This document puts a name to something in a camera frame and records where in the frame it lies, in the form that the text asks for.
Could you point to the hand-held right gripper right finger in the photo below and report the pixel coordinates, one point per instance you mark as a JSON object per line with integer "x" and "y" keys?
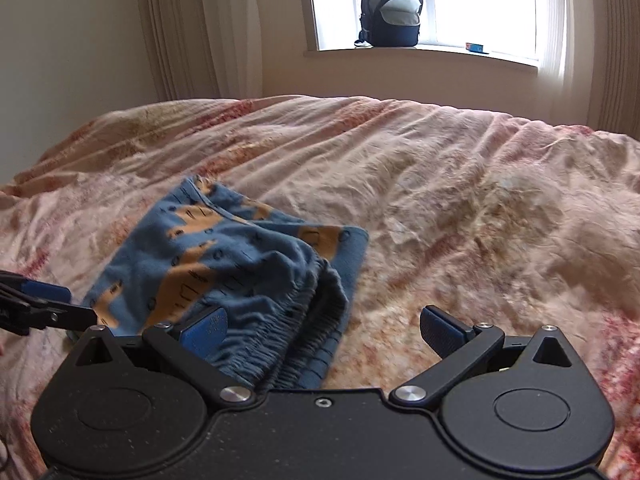
{"x": 440, "y": 332}

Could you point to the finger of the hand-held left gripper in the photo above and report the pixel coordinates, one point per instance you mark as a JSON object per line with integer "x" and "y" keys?
{"x": 47, "y": 291}
{"x": 65, "y": 315}

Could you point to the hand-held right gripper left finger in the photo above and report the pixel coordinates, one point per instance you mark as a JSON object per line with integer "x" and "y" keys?
{"x": 205, "y": 332}

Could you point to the blue printed pants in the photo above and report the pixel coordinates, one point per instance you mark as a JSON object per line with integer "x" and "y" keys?
{"x": 240, "y": 260}

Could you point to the pink floral blanket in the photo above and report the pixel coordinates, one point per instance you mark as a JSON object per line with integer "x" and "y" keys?
{"x": 450, "y": 210}

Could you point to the white windowsill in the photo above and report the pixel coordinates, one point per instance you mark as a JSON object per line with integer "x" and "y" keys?
{"x": 435, "y": 53}

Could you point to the small blue box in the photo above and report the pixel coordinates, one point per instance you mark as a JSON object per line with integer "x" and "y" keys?
{"x": 477, "y": 48}

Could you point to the beige curtain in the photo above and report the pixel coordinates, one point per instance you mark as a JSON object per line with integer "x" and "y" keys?
{"x": 200, "y": 30}
{"x": 605, "y": 35}

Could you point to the dark blue backpack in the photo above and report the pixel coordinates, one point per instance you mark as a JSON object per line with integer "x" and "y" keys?
{"x": 390, "y": 25}

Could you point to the window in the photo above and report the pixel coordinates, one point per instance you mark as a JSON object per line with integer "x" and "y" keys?
{"x": 460, "y": 0}

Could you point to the white sheer curtain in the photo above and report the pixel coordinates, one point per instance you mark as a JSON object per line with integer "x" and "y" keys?
{"x": 552, "y": 15}

